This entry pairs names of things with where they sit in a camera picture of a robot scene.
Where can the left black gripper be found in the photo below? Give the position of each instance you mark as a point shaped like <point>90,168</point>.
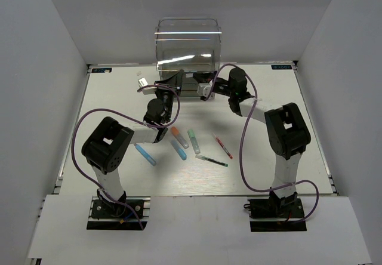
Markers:
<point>175,80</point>

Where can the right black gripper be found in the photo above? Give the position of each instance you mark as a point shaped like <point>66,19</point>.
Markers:
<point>215,80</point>

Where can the clear acrylic drawer organizer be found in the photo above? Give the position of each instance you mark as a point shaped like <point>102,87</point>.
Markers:
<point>189,43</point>

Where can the red gel pen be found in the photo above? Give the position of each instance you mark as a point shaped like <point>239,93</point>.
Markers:
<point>222,146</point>

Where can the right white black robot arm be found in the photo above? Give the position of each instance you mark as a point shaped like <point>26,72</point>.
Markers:
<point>287,131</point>

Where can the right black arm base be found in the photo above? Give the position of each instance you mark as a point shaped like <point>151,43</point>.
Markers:
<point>263,217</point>

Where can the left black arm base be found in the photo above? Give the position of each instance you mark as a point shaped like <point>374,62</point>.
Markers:
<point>106,215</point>

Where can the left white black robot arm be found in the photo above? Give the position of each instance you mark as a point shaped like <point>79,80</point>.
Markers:
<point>105,148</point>

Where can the orange highlighter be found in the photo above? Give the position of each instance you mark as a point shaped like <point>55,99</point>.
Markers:
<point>178,136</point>

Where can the green highlighter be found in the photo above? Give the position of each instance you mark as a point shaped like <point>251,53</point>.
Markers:
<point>194,141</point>

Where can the right blue table label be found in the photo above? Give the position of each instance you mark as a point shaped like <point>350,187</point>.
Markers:
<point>281,67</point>

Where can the blue table label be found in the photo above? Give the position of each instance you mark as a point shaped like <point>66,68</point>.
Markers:
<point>101,70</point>
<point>281,67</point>

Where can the blue highlighter middle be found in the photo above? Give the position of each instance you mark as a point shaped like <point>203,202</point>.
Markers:
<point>179,150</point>

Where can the green gel pen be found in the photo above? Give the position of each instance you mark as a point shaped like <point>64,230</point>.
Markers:
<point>204,158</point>

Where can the light blue highlighter left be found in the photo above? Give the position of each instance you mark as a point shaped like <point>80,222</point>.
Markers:
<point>145,154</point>

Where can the left blue table label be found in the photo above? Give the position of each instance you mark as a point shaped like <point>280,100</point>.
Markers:
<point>101,70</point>

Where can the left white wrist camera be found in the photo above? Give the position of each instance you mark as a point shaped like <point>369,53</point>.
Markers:
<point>145,88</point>

